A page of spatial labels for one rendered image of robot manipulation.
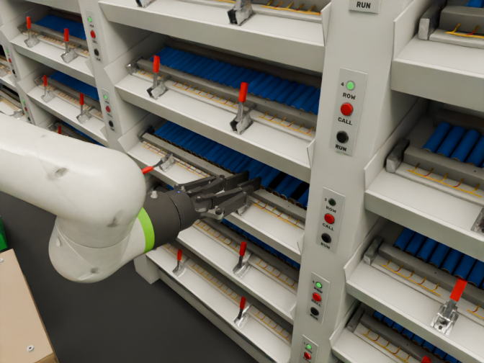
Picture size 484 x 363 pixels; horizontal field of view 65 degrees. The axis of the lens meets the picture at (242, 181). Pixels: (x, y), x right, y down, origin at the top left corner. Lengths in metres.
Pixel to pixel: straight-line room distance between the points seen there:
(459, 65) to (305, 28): 0.22
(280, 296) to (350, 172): 0.42
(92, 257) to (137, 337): 0.79
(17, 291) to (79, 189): 0.58
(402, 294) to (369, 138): 0.29
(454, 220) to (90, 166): 0.47
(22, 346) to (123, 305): 0.55
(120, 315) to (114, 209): 0.94
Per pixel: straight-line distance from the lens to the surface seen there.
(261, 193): 0.83
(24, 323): 0.96
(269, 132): 0.72
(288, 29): 0.62
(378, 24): 0.52
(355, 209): 0.62
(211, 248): 1.04
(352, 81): 0.55
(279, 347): 1.08
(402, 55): 0.53
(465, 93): 0.51
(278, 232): 0.79
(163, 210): 0.64
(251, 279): 0.96
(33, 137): 0.51
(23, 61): 1.71
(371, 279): 0.73
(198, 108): 0.84
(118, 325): 1.37
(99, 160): 0.49
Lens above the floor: 1.06
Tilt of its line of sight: 33 degrees down
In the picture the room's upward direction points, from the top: straight up
